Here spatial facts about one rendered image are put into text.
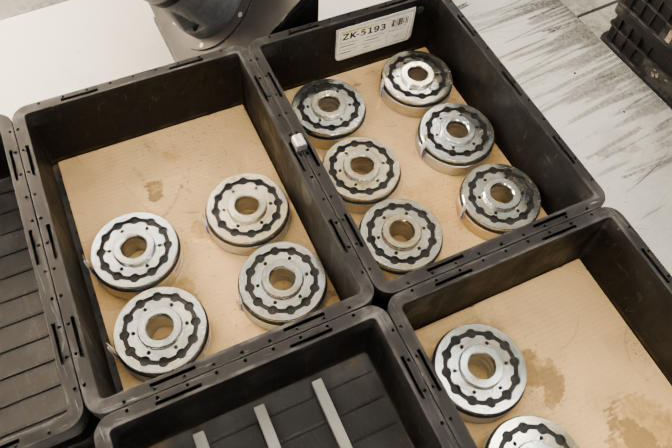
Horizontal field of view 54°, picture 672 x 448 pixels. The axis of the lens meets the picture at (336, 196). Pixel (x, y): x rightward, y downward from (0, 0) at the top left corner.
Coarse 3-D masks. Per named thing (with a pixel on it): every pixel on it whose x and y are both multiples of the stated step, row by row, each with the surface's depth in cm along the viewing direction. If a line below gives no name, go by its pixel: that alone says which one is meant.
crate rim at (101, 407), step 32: (192, 64) 84; (64, 96) 80; (96, 96) 81; (288, 128) 79; (32, 160) 75; (32, 192) 72; (320, 192) 74; (352, 256) 70; (64, 288) 66; (64, 320) 65; (320, 320) 66; (224, 352) 63; (96, 384) 61; (160, 384) 62; (96, 416) 61
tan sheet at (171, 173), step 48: (144, 144) 89; (192, 144) 89; (240, 144) 89; (96, 192) 84; (144, 192) 85; (192, 192) 85; (192, 240) 81; (288, 240) 82; (96, 288) 77; (192, 288) 78; (240, 336) 75
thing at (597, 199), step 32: (416, 0) 92; (448, 0) 92; (288, 32) 87; (256, 64) 84; (544, 128) 80; (320, 160) 76; (576, 160) 78; (352, 224) 72; (544, 224) 73; (480, 256) 70; (384, 288) 68
